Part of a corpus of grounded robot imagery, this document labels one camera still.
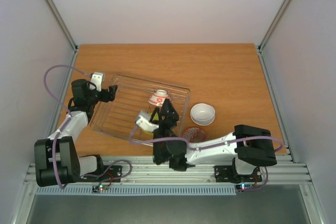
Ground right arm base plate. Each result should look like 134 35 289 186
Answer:
214 165 262 184

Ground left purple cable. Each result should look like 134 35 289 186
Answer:
43 65 133 190

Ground plain white bowl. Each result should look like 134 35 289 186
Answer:
190 103 215 122
191 115 215 126

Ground red geometric pattern bowl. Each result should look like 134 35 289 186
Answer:
182 127 208 143

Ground red floral pattern bowl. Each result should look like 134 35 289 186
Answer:
148 89 170 107

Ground right controller board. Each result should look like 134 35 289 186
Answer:
236 183 255 191

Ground controller board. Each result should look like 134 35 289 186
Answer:
91 185 109 193
236 183 255 191

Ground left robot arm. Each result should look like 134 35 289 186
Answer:
34 79 118 189

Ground chrome wire dish rack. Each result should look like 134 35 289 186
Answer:
90 74 191 140

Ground purple cable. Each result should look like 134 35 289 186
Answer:
43 65 133 190
130 125 285 192

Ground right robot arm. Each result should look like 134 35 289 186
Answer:
149 100 277 183

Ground slotted grey cable duct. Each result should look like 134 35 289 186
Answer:
36 185 236 196

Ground left controller board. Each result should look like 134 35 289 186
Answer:
91 185 109 193

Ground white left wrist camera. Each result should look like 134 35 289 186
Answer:
90 72 105 92

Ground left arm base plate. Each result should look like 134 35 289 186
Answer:
79 165 122 183

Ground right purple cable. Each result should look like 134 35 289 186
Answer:
130 125 285 192

